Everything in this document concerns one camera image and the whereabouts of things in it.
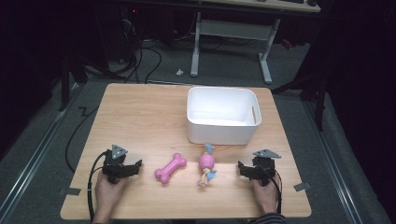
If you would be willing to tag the white-framed wooden desk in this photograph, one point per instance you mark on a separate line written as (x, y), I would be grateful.
(233, 29)

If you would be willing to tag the pink spiky bone toy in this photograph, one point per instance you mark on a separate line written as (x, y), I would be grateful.
(170, 169)

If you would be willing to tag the dark computer tower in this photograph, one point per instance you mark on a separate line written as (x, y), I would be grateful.
(121, 34)

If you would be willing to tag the dark metal stand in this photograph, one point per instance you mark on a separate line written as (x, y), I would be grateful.
(319, 99)
(65, 84)

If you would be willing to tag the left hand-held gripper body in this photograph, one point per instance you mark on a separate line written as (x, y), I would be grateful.
(112, 163)

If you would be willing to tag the person's striped right sleeve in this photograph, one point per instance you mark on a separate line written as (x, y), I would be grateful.
(271, 218)

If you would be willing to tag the crumpled paper scrap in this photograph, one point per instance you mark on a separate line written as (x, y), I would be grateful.
(179, 72)

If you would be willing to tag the grey tape piece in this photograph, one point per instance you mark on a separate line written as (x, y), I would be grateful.
(71, 191)
(302, 186)

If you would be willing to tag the metal floor rail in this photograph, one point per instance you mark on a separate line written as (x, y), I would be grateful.
(34, 155)
(334, 161)

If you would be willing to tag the person's right hand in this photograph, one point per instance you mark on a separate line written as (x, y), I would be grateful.
(265, 196)

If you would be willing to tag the white plastic bin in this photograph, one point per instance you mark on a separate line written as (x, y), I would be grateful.
(218, 135)

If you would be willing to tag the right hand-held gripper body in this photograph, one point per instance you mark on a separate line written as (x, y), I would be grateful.
(264, 169)

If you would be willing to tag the person's left hand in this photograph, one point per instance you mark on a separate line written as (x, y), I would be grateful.
(107, 193)

